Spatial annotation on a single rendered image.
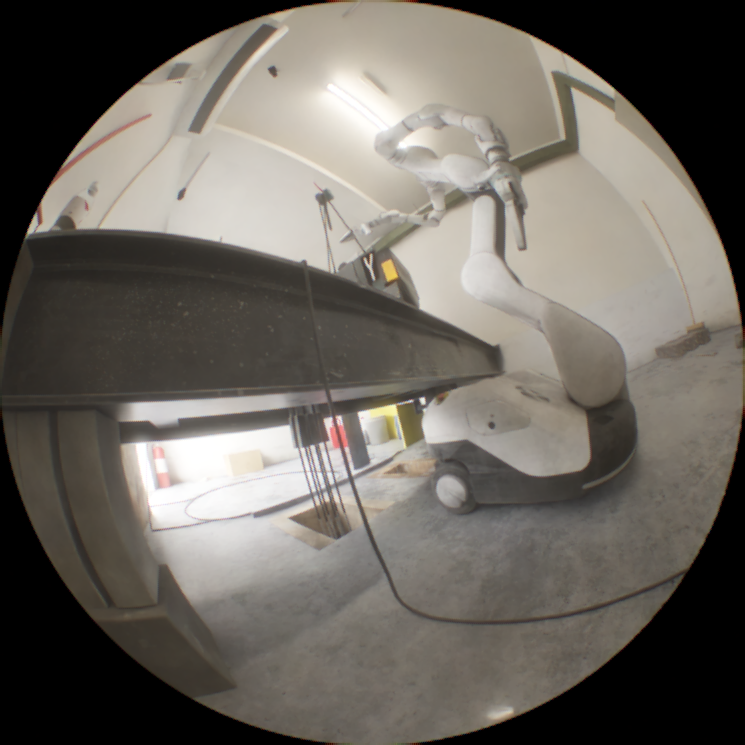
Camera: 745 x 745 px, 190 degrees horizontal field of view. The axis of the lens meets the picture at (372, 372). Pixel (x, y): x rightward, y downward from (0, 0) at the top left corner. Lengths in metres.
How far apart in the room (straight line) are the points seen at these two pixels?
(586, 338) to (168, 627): 0.86
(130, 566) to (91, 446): 0.14
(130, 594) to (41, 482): 0.16
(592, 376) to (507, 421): 0.26
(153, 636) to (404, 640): 0.33
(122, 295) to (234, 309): 0.21
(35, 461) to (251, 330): 0.41
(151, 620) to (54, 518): 0.15
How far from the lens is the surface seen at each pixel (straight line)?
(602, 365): 0.62
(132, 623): 0.37
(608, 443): 0.53
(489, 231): 0.81
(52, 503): 0.37
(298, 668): 0.44
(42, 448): 0.37
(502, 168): 0.65
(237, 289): 0.44
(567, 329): 0.61
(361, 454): 1.76
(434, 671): 0.39
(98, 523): 0.34
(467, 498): 0.65
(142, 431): 1.14
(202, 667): 0.41
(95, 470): 0.32
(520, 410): 0.49
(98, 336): 0.40
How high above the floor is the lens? 0.35
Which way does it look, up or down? 11 degrees up
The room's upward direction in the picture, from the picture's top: 14 degrees counter-clockwise
